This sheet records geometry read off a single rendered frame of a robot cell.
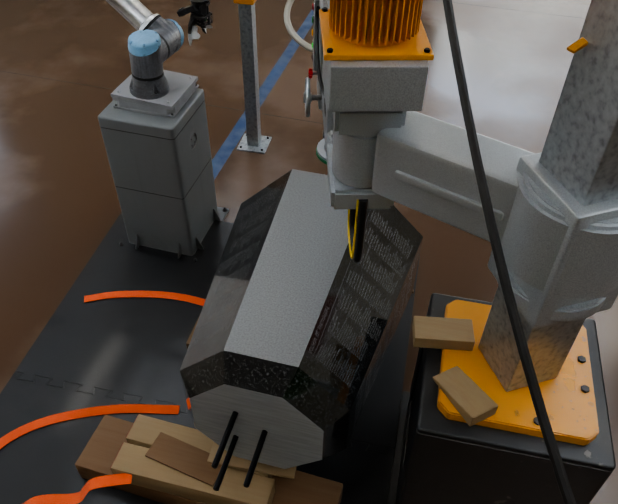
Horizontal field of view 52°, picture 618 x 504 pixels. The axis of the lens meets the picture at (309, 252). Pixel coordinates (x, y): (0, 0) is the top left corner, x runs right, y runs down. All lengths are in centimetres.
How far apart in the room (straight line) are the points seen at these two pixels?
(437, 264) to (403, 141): 189
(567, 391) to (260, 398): 99
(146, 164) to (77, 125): 165
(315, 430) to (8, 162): 316
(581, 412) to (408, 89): 115
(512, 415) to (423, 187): 78
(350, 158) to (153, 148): 150
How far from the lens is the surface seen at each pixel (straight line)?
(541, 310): 180
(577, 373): 230
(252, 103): 423
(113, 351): 324
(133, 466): 263
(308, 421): 209
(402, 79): 168
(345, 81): 166
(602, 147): 154
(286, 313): 215
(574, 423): 218
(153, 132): 315
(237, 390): 206
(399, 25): 169
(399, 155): 181
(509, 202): 173
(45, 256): 384
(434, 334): 219
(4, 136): 495
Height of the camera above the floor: 250
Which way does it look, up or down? 44 degrees down
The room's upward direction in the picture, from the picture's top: 1 degrees clockwise
